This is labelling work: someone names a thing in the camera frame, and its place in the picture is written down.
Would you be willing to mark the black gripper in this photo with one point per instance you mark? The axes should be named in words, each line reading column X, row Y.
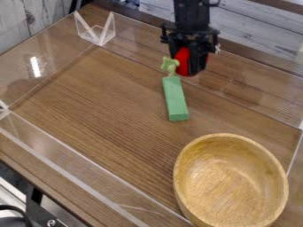
column 192, row 29

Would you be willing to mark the red plush strawberry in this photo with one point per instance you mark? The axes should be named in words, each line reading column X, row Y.
column 178, row 66

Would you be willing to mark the green rectangular block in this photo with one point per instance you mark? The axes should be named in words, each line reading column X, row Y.
column 176, row 100

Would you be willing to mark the wooden bowl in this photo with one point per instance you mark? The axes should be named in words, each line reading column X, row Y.
column 230, row 183

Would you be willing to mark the clear acrylic tray wall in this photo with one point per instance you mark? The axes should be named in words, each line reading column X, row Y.
column 85, row 127

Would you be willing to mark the black table leg bracket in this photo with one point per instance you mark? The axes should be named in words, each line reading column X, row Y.
column 38, row 214

